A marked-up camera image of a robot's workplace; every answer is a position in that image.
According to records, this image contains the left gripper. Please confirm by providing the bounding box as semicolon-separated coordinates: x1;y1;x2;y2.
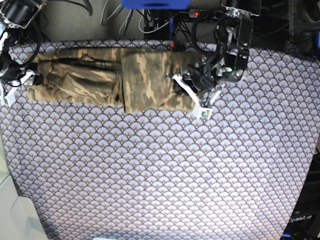
166;61;248;120

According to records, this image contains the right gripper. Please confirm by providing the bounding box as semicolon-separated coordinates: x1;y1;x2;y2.
0;53;38;107

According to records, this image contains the camouflage T-shirt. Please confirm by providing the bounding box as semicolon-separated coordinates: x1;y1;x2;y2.
27;47;202;114

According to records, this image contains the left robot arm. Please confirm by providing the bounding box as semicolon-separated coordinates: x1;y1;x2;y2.
167;0;262;119

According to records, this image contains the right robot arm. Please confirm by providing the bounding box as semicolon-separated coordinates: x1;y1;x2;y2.
0;0;47;107

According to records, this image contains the red and black clamp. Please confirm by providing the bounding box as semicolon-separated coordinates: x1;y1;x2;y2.
170;42;175;52

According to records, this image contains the black power strip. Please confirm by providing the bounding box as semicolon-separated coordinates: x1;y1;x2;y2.
187;9;223;20

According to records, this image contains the purple fan-pattern tablecloth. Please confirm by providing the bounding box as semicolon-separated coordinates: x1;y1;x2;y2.
0;49;320;240

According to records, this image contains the light grey plastic furniture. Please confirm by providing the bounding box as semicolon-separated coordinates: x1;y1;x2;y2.
0;142;47;240

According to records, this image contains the black OpenArm base box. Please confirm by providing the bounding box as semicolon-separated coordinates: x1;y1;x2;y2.
280;153;320;240

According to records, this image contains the blue clamp handle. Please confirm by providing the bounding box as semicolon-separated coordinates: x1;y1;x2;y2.
169;17;175;41

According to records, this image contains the blue mount bracket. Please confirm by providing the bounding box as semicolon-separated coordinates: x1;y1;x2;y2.
121;0;191;10

